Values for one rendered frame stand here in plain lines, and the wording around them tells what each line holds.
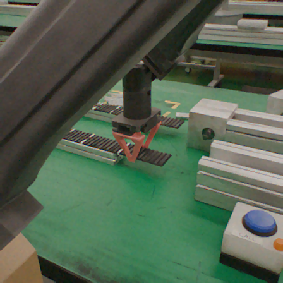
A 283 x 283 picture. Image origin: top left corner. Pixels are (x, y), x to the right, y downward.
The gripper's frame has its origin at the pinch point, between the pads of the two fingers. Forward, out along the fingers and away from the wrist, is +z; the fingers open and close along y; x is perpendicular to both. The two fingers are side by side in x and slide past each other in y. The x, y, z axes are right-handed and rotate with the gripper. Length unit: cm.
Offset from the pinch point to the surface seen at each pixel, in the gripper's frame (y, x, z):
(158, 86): 53, 21, 4
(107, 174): -6.5, 3.9, 3.2
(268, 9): 341, 28, 2
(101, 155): -2.3, 8.2, 1.7
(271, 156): 2.7, -26.2, -5.1
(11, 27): 136, 196, 5
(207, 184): -5.6, -17.5, -1.1
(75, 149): -2.6, 15.5, 2.1
